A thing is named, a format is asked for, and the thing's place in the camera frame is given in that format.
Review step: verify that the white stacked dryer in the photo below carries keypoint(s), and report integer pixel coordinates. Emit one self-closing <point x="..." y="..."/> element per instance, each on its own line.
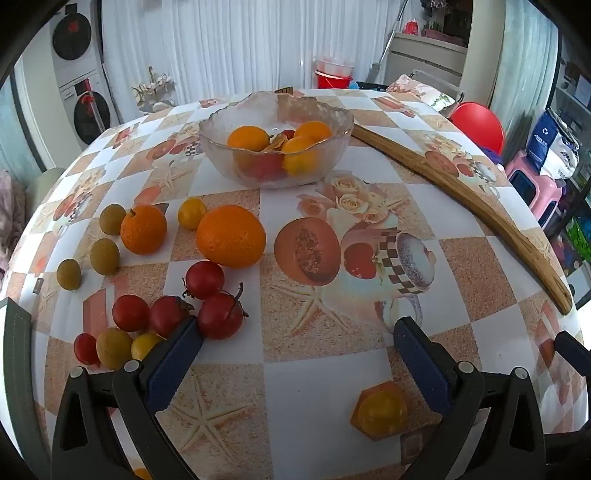
<point x="71" y="37"/>

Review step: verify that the mop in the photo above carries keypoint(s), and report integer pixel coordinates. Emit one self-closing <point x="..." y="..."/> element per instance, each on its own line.
<point x="376" y="71"/>

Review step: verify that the printed checkered tablecloth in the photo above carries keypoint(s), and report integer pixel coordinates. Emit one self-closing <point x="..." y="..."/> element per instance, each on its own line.
<point x="323" y="383"/>

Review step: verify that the blue plastic object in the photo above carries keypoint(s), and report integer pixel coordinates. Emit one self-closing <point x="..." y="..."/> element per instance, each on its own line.
<point x="364" y="86"/>

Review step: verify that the grey sheer curtain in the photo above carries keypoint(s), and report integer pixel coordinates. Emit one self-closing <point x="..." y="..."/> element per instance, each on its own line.
<point x="521" y="60"/>

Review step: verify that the small orange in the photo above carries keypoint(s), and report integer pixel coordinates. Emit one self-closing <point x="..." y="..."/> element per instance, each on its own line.
<point x="143" y="229"/>
<point x="298" y="157"/>
<point x="314" y="130"/>
<point x="248" y="138"/>

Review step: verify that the floral cushion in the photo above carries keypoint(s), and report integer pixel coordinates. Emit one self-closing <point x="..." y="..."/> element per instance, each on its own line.
<point x="415" y="87"/>

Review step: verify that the red cherry tomato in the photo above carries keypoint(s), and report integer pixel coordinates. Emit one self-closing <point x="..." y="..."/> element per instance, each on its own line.
<point x="220" y="316"/>
<point x="130" y="313"/>
<point x="288" y="134"/>
<point x="167" y="316"/>
<point x="86" y="348"/>
<point x="204" y="279"/>

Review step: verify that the white bag with blue print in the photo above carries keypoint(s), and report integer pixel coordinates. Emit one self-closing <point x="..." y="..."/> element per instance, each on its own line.
<point x="565" y="157"/>

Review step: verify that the pink plastic stool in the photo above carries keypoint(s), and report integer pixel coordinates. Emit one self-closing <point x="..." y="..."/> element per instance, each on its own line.
<point x="551" y="194"/>

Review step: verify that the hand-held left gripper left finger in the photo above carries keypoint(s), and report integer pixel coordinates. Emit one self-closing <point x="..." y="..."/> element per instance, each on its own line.
<point x="171" y="369"/>

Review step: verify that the potted plant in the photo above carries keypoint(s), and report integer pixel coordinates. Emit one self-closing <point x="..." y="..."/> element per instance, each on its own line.
<point x="443" y="27"/>

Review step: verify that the shelf unit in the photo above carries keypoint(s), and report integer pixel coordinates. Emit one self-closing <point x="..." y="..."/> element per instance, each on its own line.
<point x="572" y="83"/>

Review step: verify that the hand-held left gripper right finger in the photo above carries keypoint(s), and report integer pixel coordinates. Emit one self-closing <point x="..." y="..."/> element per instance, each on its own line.
<point x="422" y="364"/>

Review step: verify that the longan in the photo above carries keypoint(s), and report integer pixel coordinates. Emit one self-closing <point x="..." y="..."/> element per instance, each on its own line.
<point x="114" y="348"/>
<point x="69" y="274"/>
<point x="112" y="218"/>
<point x="105" y="256"/>

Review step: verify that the large orange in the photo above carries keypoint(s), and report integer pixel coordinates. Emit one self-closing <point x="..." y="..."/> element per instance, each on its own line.
<point x="231" y="236"/>

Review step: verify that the white washing machine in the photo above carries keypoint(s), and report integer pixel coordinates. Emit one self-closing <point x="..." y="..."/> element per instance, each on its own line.
<point x="90" y="110"/>

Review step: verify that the curved wooden stick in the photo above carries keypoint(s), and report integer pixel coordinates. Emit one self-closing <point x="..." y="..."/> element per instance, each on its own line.
<point x="531" y="261"/>

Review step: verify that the red bucket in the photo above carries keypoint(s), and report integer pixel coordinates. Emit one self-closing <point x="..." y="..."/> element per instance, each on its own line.
<point x="332" y="81"/>

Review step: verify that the red jar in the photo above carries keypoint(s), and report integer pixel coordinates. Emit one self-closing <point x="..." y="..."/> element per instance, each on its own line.
<point x="411" y="26"/>

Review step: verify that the red chair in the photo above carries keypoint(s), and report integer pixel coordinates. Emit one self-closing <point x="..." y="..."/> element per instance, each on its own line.
<point x="478" y="124"/>

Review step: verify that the white cabinet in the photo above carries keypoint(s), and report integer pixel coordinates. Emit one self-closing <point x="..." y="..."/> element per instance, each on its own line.
<point x="425" y="55"/>

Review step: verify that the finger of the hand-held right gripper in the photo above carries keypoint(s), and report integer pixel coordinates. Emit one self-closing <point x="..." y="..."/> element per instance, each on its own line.
<point x="575" y="351"/>

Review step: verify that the white curtain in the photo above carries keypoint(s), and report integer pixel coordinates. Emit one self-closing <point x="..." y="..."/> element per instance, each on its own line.
<point x="231" y="41"/>

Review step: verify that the frosted glass bowl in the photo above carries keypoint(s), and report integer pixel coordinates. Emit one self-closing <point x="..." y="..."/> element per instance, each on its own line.
<point x="221" y="154"/>

